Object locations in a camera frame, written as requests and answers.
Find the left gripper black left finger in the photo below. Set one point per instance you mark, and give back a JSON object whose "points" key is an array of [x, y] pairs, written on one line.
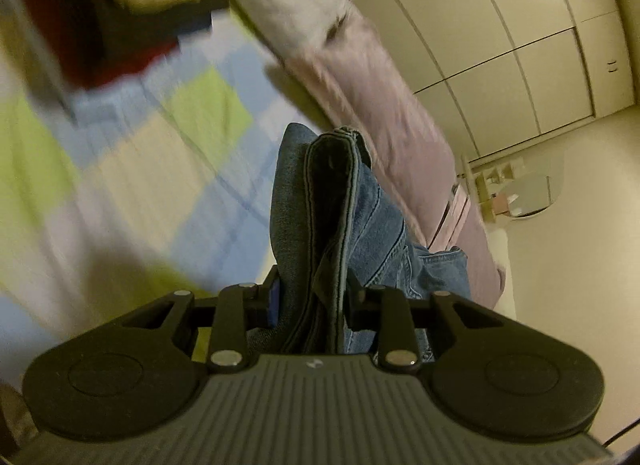
{"points": [[211, 330]]}

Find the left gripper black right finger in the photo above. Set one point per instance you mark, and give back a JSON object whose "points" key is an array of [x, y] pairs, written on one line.
{"points": [[444, 318]]}

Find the blue denim jeans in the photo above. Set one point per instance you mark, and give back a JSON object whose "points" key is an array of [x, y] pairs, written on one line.
{"points": [[330, 219]]}

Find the cream padded headboard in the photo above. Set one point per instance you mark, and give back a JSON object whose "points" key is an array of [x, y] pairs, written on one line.
{"points": [[499, 248]]}

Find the checkered bed sheet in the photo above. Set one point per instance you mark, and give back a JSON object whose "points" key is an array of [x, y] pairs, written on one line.
{"points": [[100, 216]]}

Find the mauve pillow far side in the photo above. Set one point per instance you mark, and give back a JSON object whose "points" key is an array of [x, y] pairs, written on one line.
{"points": [[357, 84]]}

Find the white wardrobe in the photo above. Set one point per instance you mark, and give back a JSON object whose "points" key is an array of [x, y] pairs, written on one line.
{"points": [[495, 74]]}

